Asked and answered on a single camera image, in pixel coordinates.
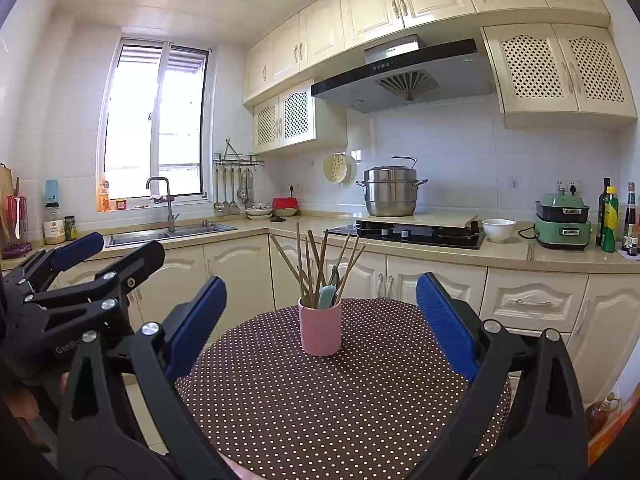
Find beige stone slab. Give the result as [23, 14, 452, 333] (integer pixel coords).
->
[340, 210, 480, 228]

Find cream lattice door cabinet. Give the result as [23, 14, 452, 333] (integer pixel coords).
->
[252, 77, 348, 156]
[481, 22, 638, 131]

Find dark glass oil bottle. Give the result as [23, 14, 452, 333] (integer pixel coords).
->
[597, 177, 612, 246]

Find amber oil bottle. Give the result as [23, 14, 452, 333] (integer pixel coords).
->
[585, 392, 621, 440]

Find red utensil holder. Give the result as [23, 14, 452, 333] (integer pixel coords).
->
[4, 177, 32, 256]

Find wooden cutting board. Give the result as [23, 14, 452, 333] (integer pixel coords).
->
[0, 164, 16, 256]

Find pink cup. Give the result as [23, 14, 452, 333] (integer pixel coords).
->
[298, 296, 343, 357]

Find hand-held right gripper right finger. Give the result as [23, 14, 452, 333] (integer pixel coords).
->
[410, 271, 586, 480]

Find black range hood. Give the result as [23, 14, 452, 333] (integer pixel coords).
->
[311, 34, 496, 114]

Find metal sink faucet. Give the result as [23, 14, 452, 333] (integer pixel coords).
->
[146, 176, 181, 235]

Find stainless steel steamer pot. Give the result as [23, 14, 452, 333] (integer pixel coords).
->
[356, 156, 429, 218]

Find bundle of wooden chopsticks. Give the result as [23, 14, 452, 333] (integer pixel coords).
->
[270, 220, 367, 310]

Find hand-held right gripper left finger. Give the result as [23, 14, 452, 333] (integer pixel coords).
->
[57, 275, 228, 480]

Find metal wall utensil rack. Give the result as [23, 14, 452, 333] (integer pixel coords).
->
[213, 138, 266, 167]

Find brown polka dot tablecloth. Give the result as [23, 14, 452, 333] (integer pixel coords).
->
[175, 297, 513, 480]

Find white label glass jar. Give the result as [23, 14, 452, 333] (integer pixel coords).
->
[42, 202, 66, 246]

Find stainless steel sink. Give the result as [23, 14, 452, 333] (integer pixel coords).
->
[104, 220, 238, 248]

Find kitchen window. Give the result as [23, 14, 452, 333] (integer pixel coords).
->
[97, 35, 213, 211]

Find yellow green bottle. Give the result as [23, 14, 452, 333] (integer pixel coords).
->
[601, 186, 620, 253]

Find green electric cooker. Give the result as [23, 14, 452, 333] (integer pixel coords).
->
[532, 187, 593, 251]

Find dark soy sauce bottle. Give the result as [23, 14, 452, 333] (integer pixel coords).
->
[622, 182, 638, 253]

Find cream perforated plate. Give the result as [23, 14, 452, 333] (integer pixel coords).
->
[322, 152, 357, 186]

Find cream upper wall cabinets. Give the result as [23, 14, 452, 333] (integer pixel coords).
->
[242, 0, 613, 106]

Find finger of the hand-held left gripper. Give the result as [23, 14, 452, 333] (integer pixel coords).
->
[2, 232, 106, 293]
[27, 240, 166, 328]

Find black gas stove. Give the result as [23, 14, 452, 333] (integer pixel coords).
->
[327, 220, 487, 251]

